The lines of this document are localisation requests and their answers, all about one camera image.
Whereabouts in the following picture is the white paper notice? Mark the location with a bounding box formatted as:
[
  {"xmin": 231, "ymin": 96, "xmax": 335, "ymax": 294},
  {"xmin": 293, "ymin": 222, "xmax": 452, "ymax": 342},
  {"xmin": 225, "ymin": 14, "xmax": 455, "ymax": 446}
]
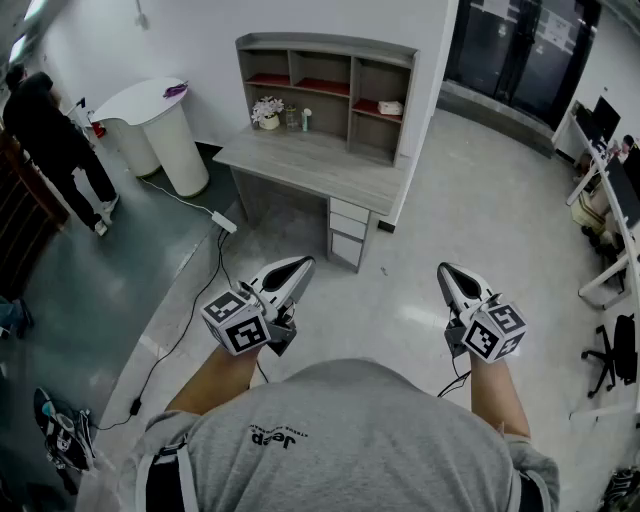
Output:
[{"xmin": 539, "ymin": 7, "xmax": 577, "ymax": 52}]

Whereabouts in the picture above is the white office desk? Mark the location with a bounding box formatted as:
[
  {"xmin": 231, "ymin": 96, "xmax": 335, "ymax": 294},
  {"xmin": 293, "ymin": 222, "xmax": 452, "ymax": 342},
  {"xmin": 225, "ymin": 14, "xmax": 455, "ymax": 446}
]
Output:
[{"xmin": 552, "ymin": 99, "xmax": 640, "ymax": 311}]

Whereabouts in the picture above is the black chest harness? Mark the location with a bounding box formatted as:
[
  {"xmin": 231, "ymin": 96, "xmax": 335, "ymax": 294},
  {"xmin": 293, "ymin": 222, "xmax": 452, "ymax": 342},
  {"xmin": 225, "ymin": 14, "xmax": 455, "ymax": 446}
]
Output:
[{"xmin": 137, "ymin": 439, "xmax": 546, "ymax": 512}]

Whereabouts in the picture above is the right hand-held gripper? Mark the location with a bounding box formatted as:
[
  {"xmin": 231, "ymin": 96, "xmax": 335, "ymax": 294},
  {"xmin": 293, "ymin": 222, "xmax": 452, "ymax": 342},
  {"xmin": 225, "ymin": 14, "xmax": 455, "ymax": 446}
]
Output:
[{"xmin": 436, "ymin": 262, "xmax": 529, "ymax": 365}]

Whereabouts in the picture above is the person's grey t-shirt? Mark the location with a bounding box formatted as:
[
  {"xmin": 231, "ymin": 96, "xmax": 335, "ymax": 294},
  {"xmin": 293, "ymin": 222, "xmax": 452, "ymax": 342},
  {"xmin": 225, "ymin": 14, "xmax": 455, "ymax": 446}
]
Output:
[{"xmin": 74, "ymin": 357, "xmax": 561, "ymax": 512}]

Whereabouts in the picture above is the person's left forearm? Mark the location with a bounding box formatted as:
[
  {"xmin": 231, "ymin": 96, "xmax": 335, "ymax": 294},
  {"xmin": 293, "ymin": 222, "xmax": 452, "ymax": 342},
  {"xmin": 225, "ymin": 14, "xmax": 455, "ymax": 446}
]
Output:
[{"xmin": 164, "ymin": 342, "xmax": 266, "ymax": 416}]

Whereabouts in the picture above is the black monitor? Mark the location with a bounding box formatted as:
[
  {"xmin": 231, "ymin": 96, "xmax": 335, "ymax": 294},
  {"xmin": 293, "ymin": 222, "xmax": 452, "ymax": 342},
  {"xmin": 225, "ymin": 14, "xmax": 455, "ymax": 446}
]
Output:
[{"xmin": 592, "ymin": 95, "xmax": 623, "ymax": 144}]

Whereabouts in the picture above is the white cabinet drawer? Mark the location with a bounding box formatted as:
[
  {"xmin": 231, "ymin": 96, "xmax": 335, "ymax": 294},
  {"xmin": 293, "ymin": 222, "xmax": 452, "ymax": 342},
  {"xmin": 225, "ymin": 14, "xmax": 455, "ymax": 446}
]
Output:
[
  {"xmin": 329, "ymin": 215, "xmax": 369, "ymax": 242},
  {"xmin": 328, "ymin": 233, "xmax": 366, "ymax": 262},
  {"xmin": 329, "ymin": 198, "xmax": 371, "ymax": 222}
]

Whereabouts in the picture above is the person's right forearm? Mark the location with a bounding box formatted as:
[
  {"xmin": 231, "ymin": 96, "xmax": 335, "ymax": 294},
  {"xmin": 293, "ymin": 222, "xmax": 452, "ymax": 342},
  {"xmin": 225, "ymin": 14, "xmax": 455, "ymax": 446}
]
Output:
[{"xmin": 468, "ymin": 357, "xmax": 532, "ymax": 439}]

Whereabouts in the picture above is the white power strip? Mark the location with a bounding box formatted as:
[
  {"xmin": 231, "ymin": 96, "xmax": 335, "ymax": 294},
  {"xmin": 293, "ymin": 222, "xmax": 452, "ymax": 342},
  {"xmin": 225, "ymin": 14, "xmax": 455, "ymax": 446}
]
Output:
[{"xmin": 210, "ymin": 210, "xmax": 239, "ymax": 234}]

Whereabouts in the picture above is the black and white bag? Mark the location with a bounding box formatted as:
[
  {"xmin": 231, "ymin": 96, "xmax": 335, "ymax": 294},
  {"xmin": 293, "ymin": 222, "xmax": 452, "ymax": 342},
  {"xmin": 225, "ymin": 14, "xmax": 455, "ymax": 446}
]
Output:
[{"xmin": 32, "ymin": 387, "xmax": 99, "ymax": 474}]

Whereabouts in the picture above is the black floor cable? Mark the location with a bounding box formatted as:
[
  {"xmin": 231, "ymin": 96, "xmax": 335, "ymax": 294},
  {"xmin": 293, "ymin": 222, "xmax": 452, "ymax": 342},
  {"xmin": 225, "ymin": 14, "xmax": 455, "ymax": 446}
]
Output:
[{"xmin": 94, "ymin": 227, "xmax": 232, "ymax": 431}]

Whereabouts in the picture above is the grey wooden desk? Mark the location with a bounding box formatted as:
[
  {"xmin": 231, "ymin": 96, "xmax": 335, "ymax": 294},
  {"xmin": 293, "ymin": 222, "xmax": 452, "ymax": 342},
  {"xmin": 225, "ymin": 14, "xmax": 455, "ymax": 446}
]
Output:
[{"xmin": 213, "ymin": 124, "xmax": 409, "ymax": 274}]

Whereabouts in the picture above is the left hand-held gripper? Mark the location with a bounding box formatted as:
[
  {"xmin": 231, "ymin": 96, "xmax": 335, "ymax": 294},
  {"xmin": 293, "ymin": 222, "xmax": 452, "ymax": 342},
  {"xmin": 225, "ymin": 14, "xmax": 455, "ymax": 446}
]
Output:
[{"xmin": 199, "ymin": 254, "xmax": 317, "ymax": 358}]

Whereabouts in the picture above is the white pot with pink flowers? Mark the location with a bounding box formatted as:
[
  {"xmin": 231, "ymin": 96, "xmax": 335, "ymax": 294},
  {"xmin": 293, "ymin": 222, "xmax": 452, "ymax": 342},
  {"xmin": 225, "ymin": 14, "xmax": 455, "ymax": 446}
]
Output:
[{"xmin": 250, "ymin": 95, "xmax": 285, "ymax": 131}]

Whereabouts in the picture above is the dark glass door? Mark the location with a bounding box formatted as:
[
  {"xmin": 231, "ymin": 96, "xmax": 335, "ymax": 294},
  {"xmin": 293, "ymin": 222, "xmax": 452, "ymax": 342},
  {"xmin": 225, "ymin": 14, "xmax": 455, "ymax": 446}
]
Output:
[{"xmin": 443, "ymin": 0, "xmax": 604, "ymax": 131}]

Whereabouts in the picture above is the white power cable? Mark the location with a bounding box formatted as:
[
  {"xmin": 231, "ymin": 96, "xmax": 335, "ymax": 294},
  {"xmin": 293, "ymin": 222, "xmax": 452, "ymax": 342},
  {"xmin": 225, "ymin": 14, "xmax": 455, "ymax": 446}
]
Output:
[{"xmin": 137, "ymin": 175, "xmax": 216, "ymax": 217}]

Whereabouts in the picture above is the black office chair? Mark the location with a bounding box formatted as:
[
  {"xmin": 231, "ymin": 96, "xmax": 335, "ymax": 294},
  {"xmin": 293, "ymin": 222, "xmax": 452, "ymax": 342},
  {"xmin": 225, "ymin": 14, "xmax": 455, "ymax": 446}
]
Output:
[{"xmin": 581, "ymin": 313, "xmax": 639, "ymax": 399}]

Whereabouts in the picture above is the white curved counter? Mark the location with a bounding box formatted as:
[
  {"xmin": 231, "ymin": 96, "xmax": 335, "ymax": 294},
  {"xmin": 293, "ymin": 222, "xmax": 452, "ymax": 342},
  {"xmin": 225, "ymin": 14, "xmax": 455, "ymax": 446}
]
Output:
[{"xmin": 88, "ymin": 77, "xmax": 210, "ymax": 198}]

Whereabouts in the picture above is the brown wooden staircase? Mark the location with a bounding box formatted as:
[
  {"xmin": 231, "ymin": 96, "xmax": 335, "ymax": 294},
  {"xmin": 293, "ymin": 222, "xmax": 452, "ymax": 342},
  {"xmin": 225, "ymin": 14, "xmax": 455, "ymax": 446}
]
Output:
[{"xmin": 0, "ymin": 127, "xmax": 71, "ymax": 301}]

